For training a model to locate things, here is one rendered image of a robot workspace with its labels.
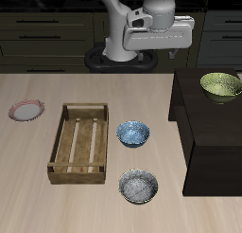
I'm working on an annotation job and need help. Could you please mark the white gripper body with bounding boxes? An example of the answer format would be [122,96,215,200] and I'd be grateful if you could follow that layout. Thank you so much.
[122,15,196,52]

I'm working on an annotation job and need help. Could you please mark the green bowl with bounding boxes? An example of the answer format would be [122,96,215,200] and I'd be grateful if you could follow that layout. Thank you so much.
[199,72,242,105]

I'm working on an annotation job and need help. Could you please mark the blue patterned bowl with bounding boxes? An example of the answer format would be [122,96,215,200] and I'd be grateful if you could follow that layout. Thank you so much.
[115,119,151,149]

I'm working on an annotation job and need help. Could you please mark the wooden slat tray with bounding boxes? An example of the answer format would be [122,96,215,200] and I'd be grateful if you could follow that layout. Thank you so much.
[46,102,110,186]

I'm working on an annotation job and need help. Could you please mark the black bowl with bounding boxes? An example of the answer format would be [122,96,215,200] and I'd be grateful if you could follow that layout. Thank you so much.
[117,168,160,206]

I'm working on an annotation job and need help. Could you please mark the dark wooden cabinet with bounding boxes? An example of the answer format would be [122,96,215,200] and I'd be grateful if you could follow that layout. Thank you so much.
[167,66,242,197]

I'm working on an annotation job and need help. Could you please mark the dark kitchen cupboards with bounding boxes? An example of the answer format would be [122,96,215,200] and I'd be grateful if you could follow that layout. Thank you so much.
[0,0,242,75]

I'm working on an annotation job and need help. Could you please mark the pink rimmed white plate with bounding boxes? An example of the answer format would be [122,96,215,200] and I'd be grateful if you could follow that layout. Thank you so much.
[8,99,46,123]

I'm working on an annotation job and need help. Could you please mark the flat black base plate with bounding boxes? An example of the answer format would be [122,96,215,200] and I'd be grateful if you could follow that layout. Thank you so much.
[83,42,159,74]

